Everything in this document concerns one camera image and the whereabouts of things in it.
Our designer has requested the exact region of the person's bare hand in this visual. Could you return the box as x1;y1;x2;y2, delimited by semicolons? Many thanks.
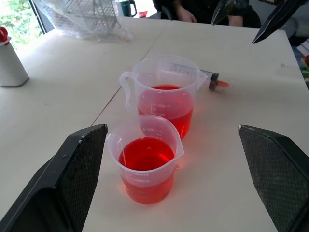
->
178;5;198;24

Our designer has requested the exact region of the colourful printed packaging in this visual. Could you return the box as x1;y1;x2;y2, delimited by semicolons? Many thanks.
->
291;38;309;90

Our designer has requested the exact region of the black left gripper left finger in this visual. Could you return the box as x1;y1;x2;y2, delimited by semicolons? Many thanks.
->
0;123;108;232

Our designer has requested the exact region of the metal wire basket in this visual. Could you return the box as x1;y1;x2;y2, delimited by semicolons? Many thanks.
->
51;0;122;34

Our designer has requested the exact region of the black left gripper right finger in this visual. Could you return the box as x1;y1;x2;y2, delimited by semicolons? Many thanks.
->
237;124;309;232

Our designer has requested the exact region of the white bottle with red cap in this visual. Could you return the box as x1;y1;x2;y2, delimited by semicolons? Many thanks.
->
0;26;30;88

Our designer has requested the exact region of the small beaker with red liquid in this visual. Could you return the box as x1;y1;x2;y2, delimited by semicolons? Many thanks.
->
104;114;185;205

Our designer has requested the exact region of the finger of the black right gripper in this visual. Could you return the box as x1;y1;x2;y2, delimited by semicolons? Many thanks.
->
211;0;237;26
252;0;308;45

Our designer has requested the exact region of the black window frame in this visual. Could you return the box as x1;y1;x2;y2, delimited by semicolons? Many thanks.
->
28;0;56;35

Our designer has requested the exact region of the person in dark clothing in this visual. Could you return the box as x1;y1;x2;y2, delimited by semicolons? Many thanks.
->
153;0;263;29

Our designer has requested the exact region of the large beaker with red liquid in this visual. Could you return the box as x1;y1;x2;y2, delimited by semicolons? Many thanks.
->
119;55;208;140

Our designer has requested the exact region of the clear plastic syringe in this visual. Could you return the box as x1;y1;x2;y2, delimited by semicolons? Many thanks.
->
158;61;236;92

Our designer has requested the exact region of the wire basket in plastic bag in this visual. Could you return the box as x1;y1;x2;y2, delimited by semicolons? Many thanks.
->
33;0;134;44

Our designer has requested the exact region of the dark green mug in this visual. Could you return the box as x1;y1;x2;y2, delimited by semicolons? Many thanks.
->
115;0;138;18

